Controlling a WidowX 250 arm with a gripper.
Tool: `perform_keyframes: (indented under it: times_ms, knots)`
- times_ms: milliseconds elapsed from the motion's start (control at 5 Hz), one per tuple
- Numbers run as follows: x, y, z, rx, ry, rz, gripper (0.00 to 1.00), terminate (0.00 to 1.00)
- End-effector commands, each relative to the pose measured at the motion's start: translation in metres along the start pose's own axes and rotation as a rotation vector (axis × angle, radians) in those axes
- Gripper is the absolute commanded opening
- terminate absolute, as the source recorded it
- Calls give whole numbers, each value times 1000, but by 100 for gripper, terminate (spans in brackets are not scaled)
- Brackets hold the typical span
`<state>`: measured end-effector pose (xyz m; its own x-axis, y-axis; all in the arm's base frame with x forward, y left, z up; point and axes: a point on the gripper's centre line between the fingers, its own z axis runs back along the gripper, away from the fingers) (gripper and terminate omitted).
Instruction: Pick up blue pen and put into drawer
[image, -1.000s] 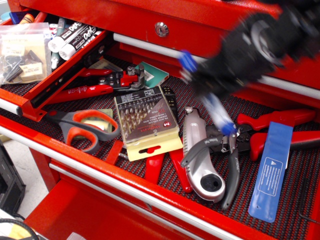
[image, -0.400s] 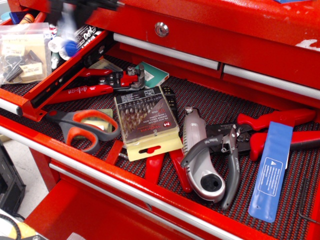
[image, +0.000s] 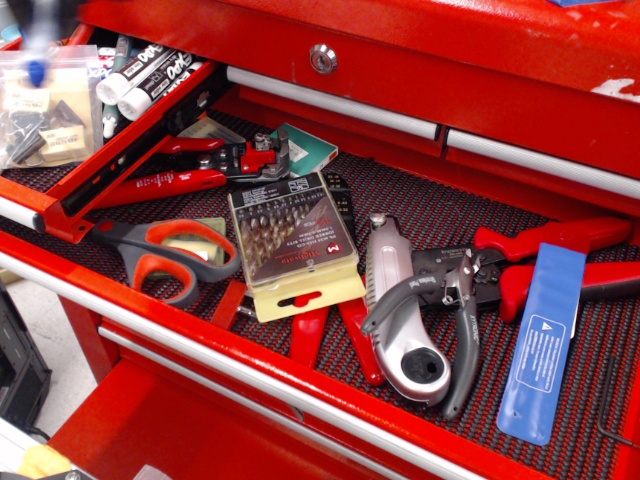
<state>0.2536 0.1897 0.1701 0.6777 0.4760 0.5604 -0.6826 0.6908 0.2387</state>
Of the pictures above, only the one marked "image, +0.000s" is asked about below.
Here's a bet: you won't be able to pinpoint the blue dry erase marker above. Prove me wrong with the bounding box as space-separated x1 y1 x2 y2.
27 60 47 88

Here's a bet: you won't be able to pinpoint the silver drawer lock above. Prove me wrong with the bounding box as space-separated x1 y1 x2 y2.
309 43 339 75

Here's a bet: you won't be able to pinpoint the black red drawer liner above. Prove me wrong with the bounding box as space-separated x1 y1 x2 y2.
0 109 640 480

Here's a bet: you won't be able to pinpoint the small open red drawer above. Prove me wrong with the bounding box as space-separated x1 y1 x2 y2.
0 22 231 245

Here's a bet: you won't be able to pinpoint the red tool chest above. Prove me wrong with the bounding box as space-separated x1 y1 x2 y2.
1 1 639 479

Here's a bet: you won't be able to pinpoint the drill bit set case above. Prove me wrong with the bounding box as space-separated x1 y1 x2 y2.
228 172 365 323

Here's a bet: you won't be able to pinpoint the teal green box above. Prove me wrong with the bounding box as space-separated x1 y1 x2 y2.
281 123 338 178

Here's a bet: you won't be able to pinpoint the silver utility knife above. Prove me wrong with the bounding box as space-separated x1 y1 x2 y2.
361 213 451 406

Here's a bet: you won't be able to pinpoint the orange grey scissors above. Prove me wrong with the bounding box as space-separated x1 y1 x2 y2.
89 219 240 308

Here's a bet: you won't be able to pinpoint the black white Expo marker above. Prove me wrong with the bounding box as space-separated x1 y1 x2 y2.
96 44 174 105

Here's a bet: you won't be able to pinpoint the blue plastic pry tool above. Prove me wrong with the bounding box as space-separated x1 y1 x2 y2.
497 243 586 446

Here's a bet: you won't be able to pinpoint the plastic bag of parts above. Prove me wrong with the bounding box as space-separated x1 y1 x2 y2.
1 45 103 169

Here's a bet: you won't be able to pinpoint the black box on floor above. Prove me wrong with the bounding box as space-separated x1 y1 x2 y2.
1 284 52 436

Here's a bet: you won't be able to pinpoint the black hex key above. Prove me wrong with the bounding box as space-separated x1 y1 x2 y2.
596 356 639 449

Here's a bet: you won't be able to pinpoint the red handled pliers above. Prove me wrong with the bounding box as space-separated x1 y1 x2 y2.
288 298 385 387

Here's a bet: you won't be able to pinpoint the red handled wire stripper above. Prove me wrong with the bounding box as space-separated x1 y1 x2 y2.
96 128 290 208

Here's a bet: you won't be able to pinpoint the grey handled cutting pliers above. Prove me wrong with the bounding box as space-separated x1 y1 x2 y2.
360 254 482 421

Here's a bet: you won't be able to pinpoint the red handled crimping tool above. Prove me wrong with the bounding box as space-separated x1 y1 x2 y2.
412 215 640 324

